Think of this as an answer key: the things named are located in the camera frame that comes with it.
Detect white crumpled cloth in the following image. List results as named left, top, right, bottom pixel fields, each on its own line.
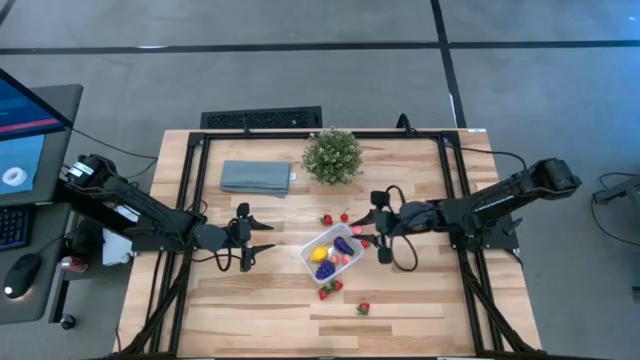
left=101, top=228, right=136, bottom=268

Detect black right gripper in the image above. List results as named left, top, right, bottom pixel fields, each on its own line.
left=349, top=190, right=402, bottom=265

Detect green potted plant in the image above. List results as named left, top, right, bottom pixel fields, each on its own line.
left=301, top=128, right=365, bottom=186

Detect black computer mouse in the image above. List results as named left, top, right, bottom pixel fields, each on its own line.
left=3, top=252, right=43, bottom=301

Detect clear plastic tupperware container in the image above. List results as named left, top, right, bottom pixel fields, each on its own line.
left=298, top=222, right=366, bottom=286

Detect grey equipment stand leg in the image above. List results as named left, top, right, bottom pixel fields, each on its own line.
left=591, top=172, right=640, bottom=247

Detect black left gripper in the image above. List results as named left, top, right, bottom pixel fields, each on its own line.
left=227, top=202, right=277, bottom=274

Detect black keyboard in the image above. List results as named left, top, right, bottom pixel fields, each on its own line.
left=0, top=204, right=32, bottom=252

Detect black floor grate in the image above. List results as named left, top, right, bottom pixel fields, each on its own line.
left=200, top=105, right=324, bottom=130

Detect red soda can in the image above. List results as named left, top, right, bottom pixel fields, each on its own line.
left=59, top=255, right=89, bottom=275

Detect grey folded cloth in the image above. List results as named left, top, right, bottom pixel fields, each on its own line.
left=220, top=159, right=297, bottom=199

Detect purple eggplant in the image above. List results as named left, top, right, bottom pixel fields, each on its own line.
left=333, top=236, right=355, bottom=257

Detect grey computer desk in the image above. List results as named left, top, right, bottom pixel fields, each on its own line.
left=0, top=202, right=74, bottom=325

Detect black cable with plug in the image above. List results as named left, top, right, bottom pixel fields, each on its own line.
left=395, top=113, right=529, bottom=171

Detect black metal table frame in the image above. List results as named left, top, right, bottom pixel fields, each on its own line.
left=114, top=128, right=547, bottom=359

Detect purple grape bunch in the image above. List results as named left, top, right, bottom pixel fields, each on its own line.
left=315, top=259, right=337, bottom=281

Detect computer monitor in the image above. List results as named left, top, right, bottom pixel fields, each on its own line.
left=0, top=68, right=84, bottom=208

